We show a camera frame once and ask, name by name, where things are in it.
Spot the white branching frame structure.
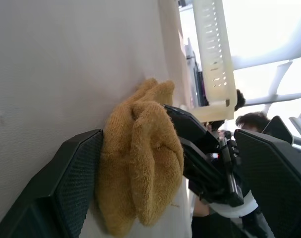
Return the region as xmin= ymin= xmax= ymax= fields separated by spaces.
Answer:
xmin=233 ymin=29 xmax=301 ymax=120

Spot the mustard yellow towel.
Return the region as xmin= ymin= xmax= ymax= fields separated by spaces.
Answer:
xmin=94 ymin=77 xmax=185 ymax=237

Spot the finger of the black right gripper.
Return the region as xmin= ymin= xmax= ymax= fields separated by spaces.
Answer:
xmin=162 ymin=104 xmax=221 ymax=155
xmin=181 ymin=139 xmax=226 ymax=195

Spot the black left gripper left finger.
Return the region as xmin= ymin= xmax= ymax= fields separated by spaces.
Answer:
xmin=0 ymin=128 xmax=105 ymax=238

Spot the dark-haired person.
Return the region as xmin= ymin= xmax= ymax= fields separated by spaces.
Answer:
xmin=235 ymin=111 xmax=272 ymax=136

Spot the white plastic basket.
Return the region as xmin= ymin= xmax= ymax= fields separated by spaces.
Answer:
xmin=157 ymin=0 xmax=239 ymax=123

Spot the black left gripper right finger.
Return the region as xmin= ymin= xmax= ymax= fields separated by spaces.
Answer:
xmin=234 ymin=128 xmax=301 ymax=238

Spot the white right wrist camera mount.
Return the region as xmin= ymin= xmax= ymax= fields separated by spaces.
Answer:
xmin=209 ymin=190 xmax=260 ymax=220

